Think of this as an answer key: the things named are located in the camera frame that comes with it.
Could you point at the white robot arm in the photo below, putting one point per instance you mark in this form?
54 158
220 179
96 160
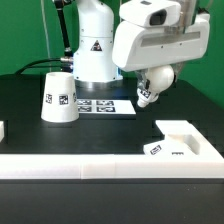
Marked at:
93 66

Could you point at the white lamp bulb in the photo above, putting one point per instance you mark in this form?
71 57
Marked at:
160 79

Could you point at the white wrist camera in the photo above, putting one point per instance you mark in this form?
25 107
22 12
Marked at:
148 13

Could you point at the white lamp base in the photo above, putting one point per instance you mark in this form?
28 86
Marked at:
178 140

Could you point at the white marker sheet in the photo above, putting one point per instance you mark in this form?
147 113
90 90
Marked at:
96 106

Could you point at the white lamp shade cone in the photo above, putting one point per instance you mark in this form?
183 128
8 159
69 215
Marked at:
59 99

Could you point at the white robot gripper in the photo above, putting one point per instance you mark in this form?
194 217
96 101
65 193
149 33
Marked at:
137 48

